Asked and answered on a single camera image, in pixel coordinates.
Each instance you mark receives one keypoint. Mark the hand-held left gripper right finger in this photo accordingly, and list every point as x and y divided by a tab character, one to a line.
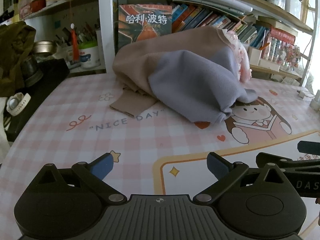
217	165

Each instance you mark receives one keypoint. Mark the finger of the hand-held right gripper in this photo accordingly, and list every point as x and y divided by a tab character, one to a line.
310	147
300	163

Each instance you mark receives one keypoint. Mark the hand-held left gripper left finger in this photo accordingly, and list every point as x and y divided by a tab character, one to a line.
102	166

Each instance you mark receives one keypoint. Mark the tan and lavender sweater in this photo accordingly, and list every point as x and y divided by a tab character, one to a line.
175	80

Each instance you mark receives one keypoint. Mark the flat white box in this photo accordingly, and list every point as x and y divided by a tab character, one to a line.
268	65

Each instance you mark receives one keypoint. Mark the cluster of small figurines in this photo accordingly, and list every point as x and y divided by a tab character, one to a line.
291	55

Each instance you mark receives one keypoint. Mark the white wrist watch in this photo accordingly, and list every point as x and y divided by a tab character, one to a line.
21	103

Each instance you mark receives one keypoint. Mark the row of patterned tubes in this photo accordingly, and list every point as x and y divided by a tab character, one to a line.
276	48

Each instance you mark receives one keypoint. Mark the black box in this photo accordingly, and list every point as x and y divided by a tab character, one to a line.
47	75

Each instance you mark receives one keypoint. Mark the white pen holder box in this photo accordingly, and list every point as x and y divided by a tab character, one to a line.
253	56

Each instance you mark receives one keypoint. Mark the white can with green lid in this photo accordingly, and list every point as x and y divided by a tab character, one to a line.
90	57

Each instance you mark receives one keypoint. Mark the pink frilly plush toy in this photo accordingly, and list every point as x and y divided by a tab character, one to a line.
241	55

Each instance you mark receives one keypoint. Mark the red box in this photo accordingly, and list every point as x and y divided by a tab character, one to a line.
285	35

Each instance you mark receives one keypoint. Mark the white pen cup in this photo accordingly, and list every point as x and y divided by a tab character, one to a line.
66	55

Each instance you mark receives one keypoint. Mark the bunch of pens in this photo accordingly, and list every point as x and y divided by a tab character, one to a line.
85	36

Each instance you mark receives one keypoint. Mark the round metal tin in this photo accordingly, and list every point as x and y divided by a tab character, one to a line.
45	47

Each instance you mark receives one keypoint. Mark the clear plastic storage box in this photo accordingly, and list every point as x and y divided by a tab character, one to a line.
292	5

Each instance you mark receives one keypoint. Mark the olive green bag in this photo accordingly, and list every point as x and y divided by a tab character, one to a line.
12	55

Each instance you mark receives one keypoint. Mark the large orange cover book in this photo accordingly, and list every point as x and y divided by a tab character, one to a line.
145	27

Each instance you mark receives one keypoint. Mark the row of colourful books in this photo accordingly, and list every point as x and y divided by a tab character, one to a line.
200	17

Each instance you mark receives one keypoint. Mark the red round tin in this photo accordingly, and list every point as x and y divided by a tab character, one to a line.
37	5

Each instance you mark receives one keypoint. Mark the white frame bookshelf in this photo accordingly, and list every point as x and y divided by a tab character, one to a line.
105	42

